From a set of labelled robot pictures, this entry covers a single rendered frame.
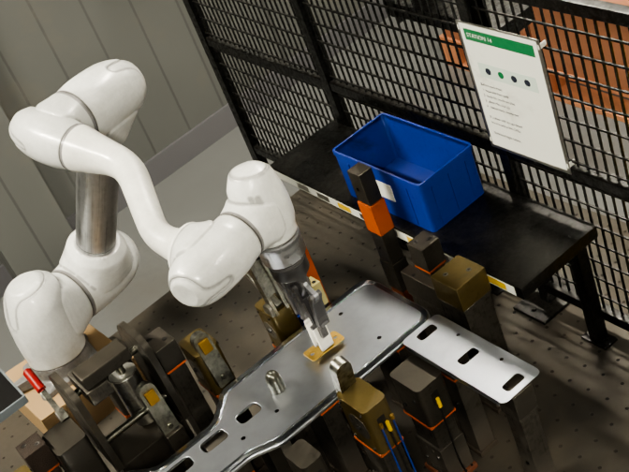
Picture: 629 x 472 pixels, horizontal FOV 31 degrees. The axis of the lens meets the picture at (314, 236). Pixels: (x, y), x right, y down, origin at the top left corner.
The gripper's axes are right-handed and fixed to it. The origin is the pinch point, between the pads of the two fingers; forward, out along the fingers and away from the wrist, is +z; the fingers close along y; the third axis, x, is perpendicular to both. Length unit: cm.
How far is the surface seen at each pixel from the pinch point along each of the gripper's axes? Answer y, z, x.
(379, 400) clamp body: 24.6, 0.3, -4.5
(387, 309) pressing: 1.9, 5.0, 15.1
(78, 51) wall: -272, 35, 63
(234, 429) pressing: 1.1, 5.0, -24.9
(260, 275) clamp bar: -15.3, -8.5, -0.5
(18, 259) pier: -255, 91, -6
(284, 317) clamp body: -13.1, 2.2, -0.5
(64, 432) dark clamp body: -21, -3, -50
